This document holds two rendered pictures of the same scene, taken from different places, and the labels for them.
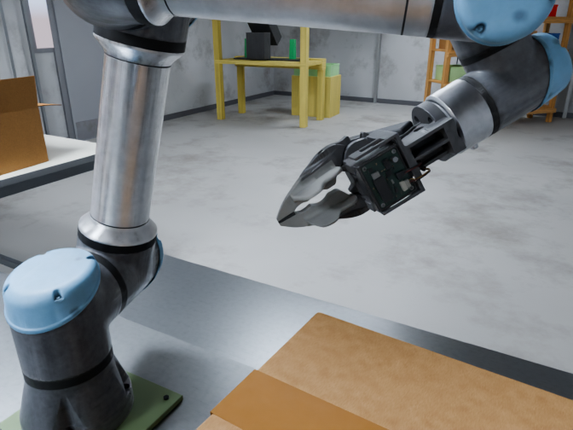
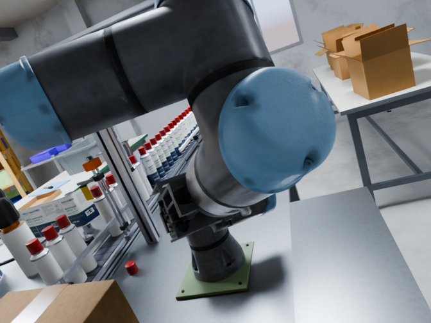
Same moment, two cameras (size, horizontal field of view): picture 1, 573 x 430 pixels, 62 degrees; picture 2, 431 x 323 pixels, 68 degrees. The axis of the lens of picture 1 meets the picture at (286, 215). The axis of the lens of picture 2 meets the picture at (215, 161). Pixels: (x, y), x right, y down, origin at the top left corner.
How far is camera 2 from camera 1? 0.68 m
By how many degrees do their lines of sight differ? 74
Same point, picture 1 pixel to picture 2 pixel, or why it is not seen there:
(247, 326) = (333, 272)
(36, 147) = (405, 76)
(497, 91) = (198, 162)
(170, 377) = (259, 274)
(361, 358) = (68, 313)
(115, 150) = not seen: hidden behind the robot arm
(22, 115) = (394, 55)
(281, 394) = (50, 298)
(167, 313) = (310, 234)
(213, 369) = (278, 286)
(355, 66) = not seen: outside the picture
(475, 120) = (193, 189)
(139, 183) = not seen: hidden behind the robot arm
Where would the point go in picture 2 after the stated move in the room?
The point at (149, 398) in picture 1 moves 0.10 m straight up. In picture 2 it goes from (236, 278) to (223, 247)
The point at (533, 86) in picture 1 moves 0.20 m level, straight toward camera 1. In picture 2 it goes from (215, 165) to (8, 224)
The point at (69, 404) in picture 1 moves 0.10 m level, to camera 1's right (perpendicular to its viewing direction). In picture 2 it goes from (195, 257) to (204, 278)
